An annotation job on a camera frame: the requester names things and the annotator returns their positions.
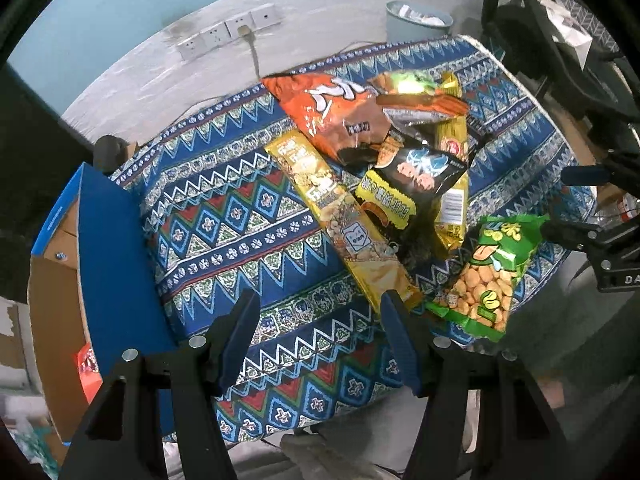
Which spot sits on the yellow snack packet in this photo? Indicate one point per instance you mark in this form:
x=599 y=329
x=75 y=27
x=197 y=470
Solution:
x=452 y=210

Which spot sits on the blue cardboard box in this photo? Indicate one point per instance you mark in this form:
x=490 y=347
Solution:
x=115 y=260

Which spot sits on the light blue trash bin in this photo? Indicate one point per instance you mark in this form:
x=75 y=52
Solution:
x=400 y=27

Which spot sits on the white wall socket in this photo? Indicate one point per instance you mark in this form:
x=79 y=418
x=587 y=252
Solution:
x=266 y=15
x=215 y=36
x=235 y=24
x=191 y=48

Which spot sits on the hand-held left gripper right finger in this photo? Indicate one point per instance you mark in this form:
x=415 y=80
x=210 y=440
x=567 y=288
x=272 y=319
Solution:
x=400 y=342

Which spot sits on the white paper trash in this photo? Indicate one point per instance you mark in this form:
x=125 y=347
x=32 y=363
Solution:
x=422 y=12

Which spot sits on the long gold snack packet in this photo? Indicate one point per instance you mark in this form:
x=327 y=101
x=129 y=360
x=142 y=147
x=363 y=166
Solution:
x=340 y=220

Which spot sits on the dark cabinet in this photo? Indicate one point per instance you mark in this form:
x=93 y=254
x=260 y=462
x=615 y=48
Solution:
x=25 y=125

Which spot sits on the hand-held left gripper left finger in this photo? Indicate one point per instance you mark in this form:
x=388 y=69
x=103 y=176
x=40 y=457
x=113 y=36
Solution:
x=241 y=340

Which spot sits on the red snack packet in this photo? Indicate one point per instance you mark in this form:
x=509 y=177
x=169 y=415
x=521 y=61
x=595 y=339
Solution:
x=87 y=372

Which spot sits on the white patterned paper bag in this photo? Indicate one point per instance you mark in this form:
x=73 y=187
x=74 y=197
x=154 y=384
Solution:
x=567 y=22

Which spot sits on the orange snack bag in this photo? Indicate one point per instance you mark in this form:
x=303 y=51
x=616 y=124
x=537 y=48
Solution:
x=325 y=115

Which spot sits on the grey plastic bag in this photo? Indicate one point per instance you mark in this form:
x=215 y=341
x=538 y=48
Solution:
x=325 y=457

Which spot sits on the black snack bag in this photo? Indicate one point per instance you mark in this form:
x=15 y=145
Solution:
x=420 y=172

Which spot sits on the green peanut bag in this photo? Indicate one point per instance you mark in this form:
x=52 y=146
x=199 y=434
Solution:
x=490 y=280

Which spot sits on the brown snack bag green print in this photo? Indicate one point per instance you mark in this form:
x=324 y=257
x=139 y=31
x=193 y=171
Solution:
x=430 y=102

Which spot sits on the black metal frame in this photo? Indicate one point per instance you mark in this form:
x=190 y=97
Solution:
x=565 y=85

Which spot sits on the small cardboard piece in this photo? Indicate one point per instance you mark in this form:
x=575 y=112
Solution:
x=132 y=147

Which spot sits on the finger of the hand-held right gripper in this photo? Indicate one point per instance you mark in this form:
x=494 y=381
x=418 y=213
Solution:
x=582 y=175
x=570 y=235

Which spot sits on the black clamp knob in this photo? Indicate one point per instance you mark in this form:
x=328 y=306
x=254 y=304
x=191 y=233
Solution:
x=110 y=152

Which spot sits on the blue patterned tablecloth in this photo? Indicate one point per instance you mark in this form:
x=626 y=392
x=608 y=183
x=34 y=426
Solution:
x=225 y=210

